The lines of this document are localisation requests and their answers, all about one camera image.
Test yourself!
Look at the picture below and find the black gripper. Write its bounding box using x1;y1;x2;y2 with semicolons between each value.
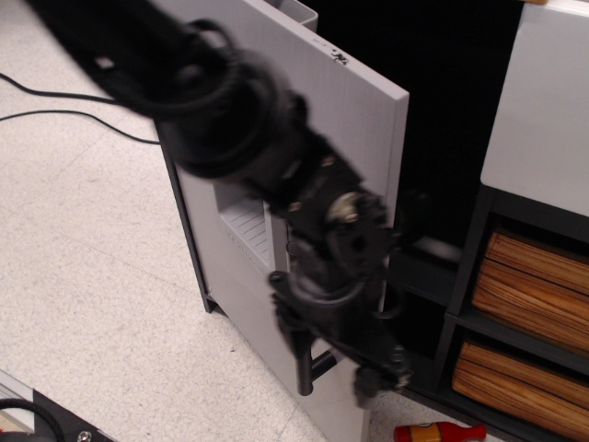
269;271;412;408

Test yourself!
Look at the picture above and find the grey toy fridge door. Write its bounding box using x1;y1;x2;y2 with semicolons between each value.
156;0;410;442

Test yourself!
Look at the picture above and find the black bar door handle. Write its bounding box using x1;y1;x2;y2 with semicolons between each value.
294;340;339;396

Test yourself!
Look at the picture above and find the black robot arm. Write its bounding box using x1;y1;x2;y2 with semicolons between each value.
31;1;411;407

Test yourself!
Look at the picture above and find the dark grey fridge cabinet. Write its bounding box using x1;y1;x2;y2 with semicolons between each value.
156;0;589;442

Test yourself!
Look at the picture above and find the red toy ketchup bottle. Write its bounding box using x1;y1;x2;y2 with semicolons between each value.
393;422;487;442

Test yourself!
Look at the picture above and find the grey water dispenser panel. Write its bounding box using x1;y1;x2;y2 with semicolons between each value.
214;184;289;275

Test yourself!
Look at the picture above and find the lower wooden basket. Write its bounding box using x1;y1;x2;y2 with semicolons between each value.
452;342;588;441

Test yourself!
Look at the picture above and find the wooden basket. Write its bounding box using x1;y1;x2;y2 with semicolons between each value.
472;228;588;354
452;342;588;441

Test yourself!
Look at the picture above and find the upper wooden basket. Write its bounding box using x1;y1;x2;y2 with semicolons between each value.
472;228;588;354

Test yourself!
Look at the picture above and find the wooden countertop edge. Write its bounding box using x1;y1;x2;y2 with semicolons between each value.
521;0;548;6

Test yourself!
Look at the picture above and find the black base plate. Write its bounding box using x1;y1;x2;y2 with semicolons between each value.
32;390;115;442

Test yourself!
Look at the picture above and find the black floor cable lower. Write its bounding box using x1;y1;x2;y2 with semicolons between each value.
0;108;160;145

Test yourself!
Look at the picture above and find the black floor cable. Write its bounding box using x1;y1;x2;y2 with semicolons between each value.
0;108;160;145
0;72;116;103

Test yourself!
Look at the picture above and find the aluminium rail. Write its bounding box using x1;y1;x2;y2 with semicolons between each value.
0;370;34;428

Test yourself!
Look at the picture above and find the black floor cable upper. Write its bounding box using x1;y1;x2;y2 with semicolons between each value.
0;72;116;103

